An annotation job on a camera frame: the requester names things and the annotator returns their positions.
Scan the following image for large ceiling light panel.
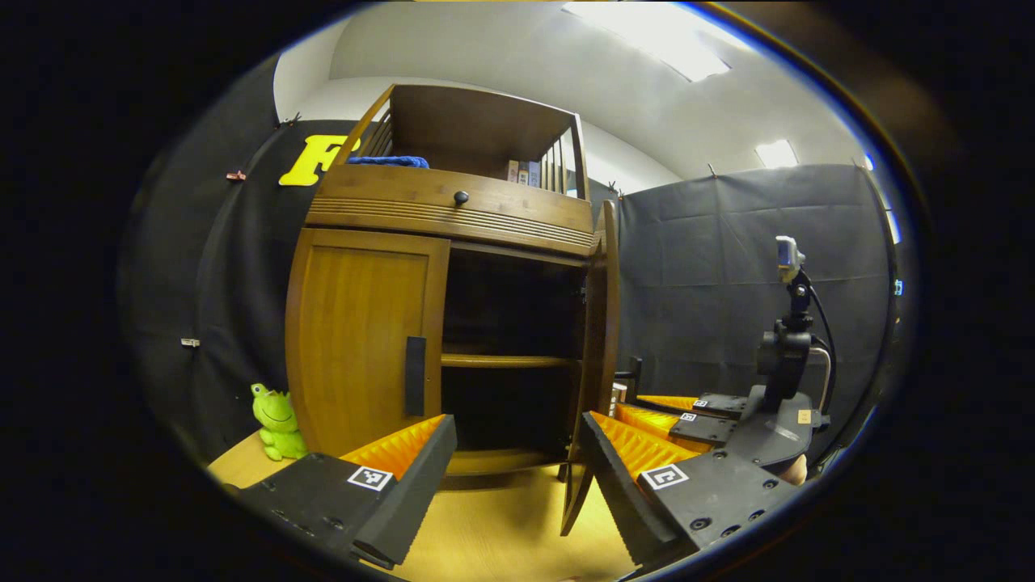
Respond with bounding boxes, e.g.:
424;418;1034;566
562;2;733;83

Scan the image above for wooden shoe cabinet door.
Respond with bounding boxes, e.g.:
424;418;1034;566
285;228;451;460
560;200;622;536

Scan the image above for wooden cabinet shelf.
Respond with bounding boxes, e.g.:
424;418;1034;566
441;353;583;370

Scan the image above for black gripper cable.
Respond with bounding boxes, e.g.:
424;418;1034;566
809;285;838;413

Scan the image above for black backdrop cloth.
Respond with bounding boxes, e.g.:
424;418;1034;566
117;57;898;470

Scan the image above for wooden double-door shoe cabinet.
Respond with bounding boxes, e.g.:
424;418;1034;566
285;83;622;536

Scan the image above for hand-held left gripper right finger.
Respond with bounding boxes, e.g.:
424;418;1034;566
579;411;809;568

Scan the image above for wooden cabinet drawer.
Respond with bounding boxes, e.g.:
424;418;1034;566
306;164;598;258

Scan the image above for green frog plush toy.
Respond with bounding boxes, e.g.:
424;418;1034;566
251;383;308;462

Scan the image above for small ceiling light panel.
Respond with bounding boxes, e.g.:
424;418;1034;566
754;139;800;169

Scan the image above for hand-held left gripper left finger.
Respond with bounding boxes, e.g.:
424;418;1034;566
222;414;458;571

